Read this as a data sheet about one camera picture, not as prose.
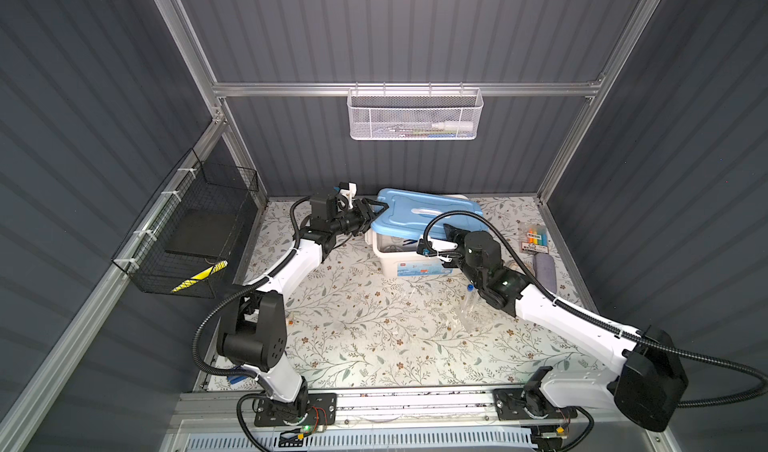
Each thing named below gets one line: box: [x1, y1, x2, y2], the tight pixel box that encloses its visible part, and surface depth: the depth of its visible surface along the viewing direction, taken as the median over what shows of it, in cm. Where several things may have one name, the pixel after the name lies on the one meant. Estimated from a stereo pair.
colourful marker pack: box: [520, 224, 549, 254], surface depth 107 cm
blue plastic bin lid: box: [372, 188, 488, 239], surface depth 83 cm
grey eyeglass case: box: [533, 252, 557, 294], surface depth 98 cm
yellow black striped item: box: [170, 260, 229, 293], surface depth 68 cm
